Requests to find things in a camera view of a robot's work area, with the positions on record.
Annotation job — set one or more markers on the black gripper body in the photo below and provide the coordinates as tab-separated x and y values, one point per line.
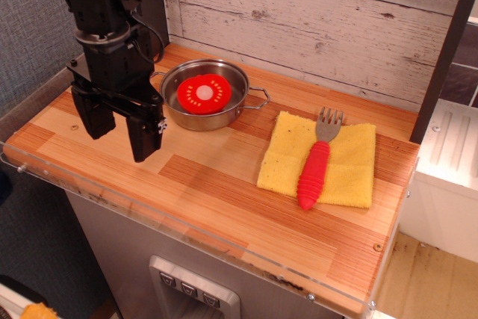
121	78

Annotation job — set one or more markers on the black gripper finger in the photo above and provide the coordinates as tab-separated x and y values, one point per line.
97	117
145	137

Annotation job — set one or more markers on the red handled grey fork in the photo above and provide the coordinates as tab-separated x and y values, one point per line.
312	178

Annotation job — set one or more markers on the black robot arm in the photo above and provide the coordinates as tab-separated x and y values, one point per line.
107	24

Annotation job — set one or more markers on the small steel pot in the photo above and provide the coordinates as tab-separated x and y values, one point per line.
244	95

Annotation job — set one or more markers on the red toy tomato half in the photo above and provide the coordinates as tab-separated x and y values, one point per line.
204	94

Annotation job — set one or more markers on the grey cabinet front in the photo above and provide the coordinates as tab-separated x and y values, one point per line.
124	249

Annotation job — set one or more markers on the clear acrylic edge guard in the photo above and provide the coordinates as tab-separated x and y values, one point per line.
311	289

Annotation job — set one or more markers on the grey dispenser panel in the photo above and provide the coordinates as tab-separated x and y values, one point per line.
190	290

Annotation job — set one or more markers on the yellow cloth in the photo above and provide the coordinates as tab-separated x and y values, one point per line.
337	172

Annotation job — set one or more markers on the yellow object bottom left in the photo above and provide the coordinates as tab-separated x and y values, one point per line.
38	311

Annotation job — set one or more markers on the white toy sink unit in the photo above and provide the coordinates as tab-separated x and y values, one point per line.
440	207

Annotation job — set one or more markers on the dark left post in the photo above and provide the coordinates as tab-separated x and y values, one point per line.
153	12

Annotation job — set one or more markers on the dark post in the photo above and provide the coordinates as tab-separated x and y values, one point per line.
153	12
445	58

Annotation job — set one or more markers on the dark right post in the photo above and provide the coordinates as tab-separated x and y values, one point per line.
445	58

